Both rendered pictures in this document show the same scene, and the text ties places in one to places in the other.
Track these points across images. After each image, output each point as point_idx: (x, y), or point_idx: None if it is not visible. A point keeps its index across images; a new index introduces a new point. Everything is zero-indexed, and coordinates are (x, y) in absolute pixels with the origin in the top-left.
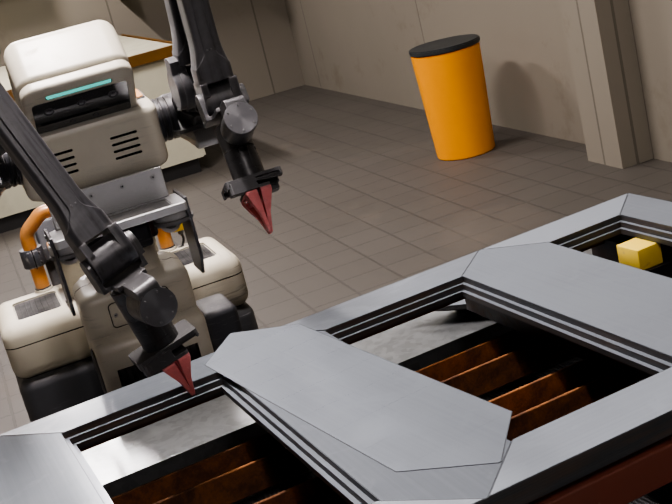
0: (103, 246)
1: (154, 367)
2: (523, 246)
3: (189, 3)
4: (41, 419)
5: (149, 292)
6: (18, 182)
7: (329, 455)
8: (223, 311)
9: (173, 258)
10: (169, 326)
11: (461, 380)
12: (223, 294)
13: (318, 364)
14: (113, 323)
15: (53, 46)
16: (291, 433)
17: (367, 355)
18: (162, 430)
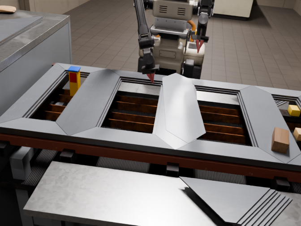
0: (144, 37)
1: (144, 72)
2: (263, 91)
3: None
4: (120, 70)
5: (147, 54)
6: (151, 9)
7: (159, 116)
8: (190, 65)
9: (182, 45)
10: (152, 64)
11: (221, 115)
12: (195, 60)
13: (182, 93)
14: (159, 54)
15: None
16: (159, 106)
17: (195, 97)
18: (152, 86)
